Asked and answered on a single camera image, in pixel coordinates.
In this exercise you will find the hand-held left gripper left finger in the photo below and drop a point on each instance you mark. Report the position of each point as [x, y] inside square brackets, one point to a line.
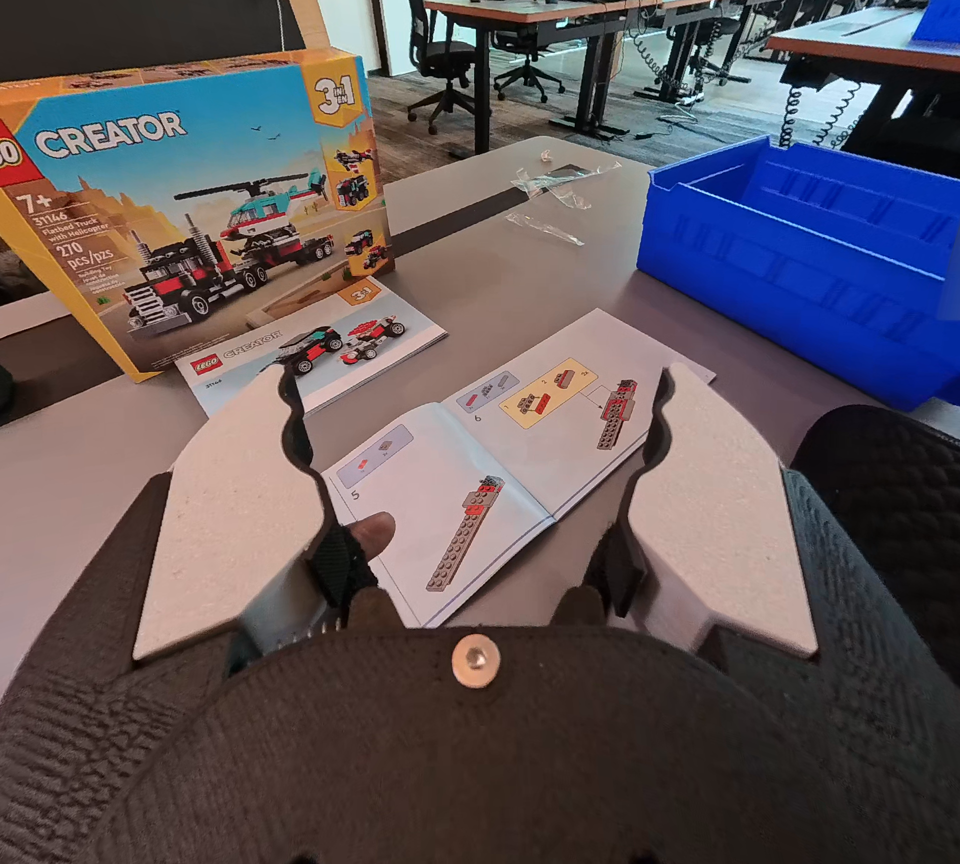
[225, 519]

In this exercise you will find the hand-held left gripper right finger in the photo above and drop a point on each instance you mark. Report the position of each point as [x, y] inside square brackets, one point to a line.
[720, 519]

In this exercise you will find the blue plastic bin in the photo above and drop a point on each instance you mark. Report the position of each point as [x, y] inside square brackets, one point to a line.
[787, 264]

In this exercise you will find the colourful toy set box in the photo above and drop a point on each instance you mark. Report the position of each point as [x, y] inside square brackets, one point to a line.
[187, 166]

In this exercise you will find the small blue bin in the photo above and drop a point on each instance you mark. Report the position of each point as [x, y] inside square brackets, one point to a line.
[937, 16]

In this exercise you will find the person's left hand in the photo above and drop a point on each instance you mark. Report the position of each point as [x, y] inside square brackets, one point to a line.
[375, 534]

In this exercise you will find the closed instruction booklet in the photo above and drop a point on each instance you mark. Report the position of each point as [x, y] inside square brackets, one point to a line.
[247, 354]

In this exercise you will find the open instruction booklet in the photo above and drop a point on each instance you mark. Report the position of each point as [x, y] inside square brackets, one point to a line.
[420, 459]

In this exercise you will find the clear plastic bag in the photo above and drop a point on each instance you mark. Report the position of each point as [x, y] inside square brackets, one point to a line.
[544, 226]
[555, 181]

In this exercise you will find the small white plastic scrap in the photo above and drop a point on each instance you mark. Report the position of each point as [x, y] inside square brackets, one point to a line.
[546, 154]

